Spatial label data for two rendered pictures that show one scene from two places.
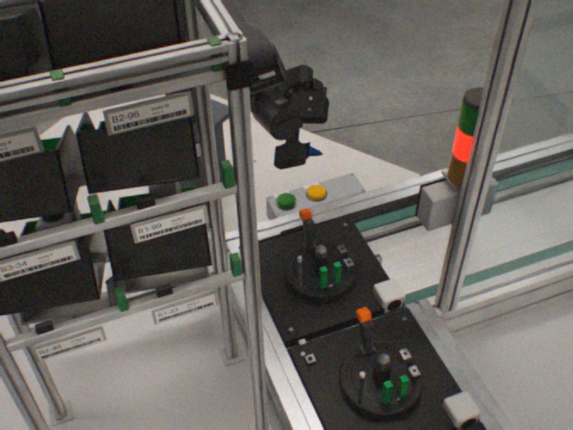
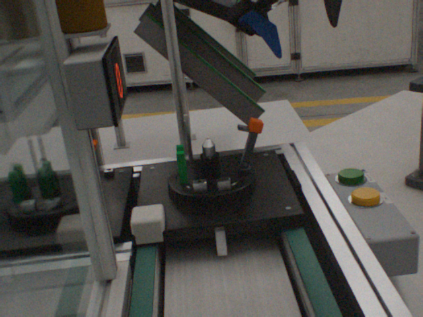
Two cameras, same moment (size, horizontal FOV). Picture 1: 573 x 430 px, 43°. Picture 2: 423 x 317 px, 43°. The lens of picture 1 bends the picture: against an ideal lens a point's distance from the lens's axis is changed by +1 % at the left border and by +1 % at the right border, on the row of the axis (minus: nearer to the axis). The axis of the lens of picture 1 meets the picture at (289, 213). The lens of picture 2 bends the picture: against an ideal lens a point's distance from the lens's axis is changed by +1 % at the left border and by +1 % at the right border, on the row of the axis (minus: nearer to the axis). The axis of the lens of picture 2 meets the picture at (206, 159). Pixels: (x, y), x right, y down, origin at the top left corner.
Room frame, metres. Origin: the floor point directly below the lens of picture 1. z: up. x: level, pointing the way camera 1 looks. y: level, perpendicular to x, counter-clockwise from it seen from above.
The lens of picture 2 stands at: (1.14, -0.77, 1.34)
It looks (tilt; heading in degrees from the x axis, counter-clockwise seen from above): 23 degrees down; 111
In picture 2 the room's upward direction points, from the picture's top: 7 degrees counter-clockwise
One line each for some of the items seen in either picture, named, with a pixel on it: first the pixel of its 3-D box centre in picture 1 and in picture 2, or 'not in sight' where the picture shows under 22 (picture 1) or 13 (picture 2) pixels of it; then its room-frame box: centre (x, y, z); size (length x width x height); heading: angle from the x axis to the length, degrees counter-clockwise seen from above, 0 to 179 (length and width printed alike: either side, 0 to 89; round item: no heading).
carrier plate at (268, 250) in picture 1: (320, 276); (213, 191); (0.88, -0.06, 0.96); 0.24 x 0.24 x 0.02; 21
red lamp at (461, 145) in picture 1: (471, 140); not in sight; (0.84, -0.28, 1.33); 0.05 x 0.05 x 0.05
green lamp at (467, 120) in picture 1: (477, 113); not in sight; (0.84, -0.28, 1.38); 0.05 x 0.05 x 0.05
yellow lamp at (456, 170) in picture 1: (465, 165); (78, 4); (0.84, -0.28, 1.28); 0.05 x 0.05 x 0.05
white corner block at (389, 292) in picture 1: (388, 296); (148, 224); (0.82, -0.18, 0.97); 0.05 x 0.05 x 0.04; 21
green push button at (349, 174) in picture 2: (286, 201); (351, 178); (1.08, 0.01, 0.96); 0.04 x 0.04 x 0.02
